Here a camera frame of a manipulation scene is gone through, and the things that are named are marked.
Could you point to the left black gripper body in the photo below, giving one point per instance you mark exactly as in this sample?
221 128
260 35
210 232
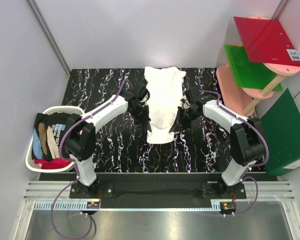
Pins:
140 115

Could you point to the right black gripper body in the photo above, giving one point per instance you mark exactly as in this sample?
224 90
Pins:
185 117

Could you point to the white daisy t-shirt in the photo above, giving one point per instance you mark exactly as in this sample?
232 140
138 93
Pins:
165 86

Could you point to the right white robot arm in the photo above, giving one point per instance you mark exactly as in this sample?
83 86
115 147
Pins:
247 143

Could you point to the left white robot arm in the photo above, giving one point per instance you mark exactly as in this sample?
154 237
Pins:
79 141

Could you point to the black marble table mat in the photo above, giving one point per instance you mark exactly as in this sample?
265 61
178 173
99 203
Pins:
121 147

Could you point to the pink wooden shelf stand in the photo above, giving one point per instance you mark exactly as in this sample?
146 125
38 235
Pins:
243 100

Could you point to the light green plastic folder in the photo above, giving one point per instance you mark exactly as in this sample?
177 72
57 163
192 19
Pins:
246 74

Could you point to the white perforated laundry basket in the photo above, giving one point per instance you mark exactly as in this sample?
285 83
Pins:
29 160

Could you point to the black printed t-shirt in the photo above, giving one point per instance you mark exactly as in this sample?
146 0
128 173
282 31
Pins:
49 129

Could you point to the red plastic folder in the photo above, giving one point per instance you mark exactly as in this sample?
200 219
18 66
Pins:
266 41

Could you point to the red t-shirt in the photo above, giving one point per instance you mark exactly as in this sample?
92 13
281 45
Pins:
48 163

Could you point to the corner aluminium post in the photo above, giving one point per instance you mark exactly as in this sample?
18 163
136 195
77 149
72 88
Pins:
48 35

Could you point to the dark green ring binder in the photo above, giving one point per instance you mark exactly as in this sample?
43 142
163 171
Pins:
281 125

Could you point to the aluminium frame rail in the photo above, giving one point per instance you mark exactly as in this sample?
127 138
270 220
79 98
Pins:
268 191

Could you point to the grey slotted cable duct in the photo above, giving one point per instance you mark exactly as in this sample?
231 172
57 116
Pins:
71 205

